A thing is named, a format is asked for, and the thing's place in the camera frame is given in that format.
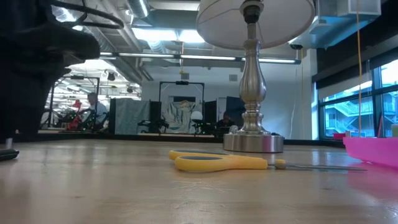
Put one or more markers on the black pen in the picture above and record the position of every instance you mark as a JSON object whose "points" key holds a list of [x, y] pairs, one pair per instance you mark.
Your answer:
{"points": [[7, 154]]}

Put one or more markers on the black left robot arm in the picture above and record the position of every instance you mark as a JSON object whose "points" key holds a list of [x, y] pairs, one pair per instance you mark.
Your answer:
{"points": [[28, 77]]}

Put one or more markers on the white round object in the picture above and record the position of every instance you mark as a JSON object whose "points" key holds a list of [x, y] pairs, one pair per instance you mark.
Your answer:
{"points": [[196, 115]]}

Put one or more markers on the beige draped cloth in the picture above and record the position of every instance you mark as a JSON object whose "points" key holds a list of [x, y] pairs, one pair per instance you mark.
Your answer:
{"points": [[180, 112]]}

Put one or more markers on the person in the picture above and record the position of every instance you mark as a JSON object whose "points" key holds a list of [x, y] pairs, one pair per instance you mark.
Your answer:
{"points": [[98, 109], [226, 119]]}

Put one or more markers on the dark screen panel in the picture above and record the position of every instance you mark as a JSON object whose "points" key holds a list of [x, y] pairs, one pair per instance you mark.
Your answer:
{"points": [[231, 105]]}

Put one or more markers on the long ceiling light bar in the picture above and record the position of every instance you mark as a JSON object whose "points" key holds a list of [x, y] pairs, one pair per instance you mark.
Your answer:
{"points": [[202, 57]]}

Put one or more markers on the silver table lamp white shade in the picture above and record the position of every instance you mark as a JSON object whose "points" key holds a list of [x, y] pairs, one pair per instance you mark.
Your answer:
{"points": [[252, 81]]}

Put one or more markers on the grey partition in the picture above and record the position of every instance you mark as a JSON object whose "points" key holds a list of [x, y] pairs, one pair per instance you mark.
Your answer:
{"points": [[129, 115]]}

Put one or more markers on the red machine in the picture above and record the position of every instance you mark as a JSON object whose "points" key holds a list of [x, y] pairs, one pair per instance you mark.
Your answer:
{"points": [[76, 103]]}

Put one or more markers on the red bin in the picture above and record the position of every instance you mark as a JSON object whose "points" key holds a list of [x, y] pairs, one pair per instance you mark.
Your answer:
{"points": [[338, 136]]}

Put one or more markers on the window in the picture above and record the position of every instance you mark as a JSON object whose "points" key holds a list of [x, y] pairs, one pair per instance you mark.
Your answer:
{"points": [[342, 118]]}

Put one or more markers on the white air unit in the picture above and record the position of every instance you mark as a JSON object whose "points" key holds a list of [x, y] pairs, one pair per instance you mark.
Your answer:
{"points": [[335, 28]]}

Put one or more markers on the pink plastic bin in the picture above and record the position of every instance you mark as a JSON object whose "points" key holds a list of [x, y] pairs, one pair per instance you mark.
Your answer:
{"points": [[371, 152]]}

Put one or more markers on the pale green container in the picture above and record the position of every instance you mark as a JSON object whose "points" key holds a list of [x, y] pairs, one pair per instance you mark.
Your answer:
{"points": [[395, 130]]}

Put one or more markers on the black rig frame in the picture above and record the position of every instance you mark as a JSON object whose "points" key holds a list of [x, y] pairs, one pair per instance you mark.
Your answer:
{"points": [[77, 77], [182, 83]]}

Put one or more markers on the black aluminium table frame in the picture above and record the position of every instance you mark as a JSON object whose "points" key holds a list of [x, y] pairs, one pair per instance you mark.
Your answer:
{"points": [[124, 137]]}

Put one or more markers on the black security camera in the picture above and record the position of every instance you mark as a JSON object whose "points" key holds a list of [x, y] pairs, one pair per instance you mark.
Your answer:
{"points": [[296, 46]]}

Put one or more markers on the round metal ventilation duct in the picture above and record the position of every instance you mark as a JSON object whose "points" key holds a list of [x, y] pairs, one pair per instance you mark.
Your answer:
{"points": [[138, 7]]}

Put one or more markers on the small grey metal post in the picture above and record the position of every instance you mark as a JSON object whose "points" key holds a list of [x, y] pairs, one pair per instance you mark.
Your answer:
{"points": [[8, 142]]}

